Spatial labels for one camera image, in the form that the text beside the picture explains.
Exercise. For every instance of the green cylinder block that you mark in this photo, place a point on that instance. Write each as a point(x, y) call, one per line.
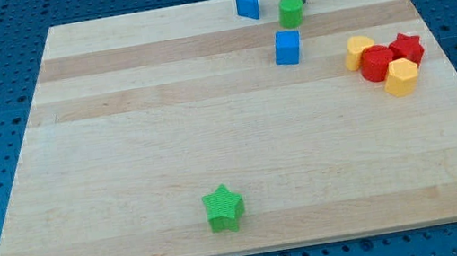
point(290, 13)

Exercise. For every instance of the blue cube block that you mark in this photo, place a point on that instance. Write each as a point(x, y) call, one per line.
point(287, 47)

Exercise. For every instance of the wooden board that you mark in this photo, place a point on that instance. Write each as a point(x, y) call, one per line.
point(136, 117)

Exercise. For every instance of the green star block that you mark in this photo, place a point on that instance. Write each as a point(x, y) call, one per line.
point(224, 209)

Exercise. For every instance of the blue triangle block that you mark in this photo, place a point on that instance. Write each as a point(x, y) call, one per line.
point(248, 8)

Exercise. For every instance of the yellow heart block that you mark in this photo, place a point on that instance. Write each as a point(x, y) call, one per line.
point(356, 45)

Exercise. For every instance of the red cylinder block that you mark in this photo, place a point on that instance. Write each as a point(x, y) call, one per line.
point(374, 63)

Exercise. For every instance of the yellow hexagon block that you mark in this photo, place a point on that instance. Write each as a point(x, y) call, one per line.
point(402, 77)

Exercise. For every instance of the red star block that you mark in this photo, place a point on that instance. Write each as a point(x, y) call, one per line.
point(407, 46)

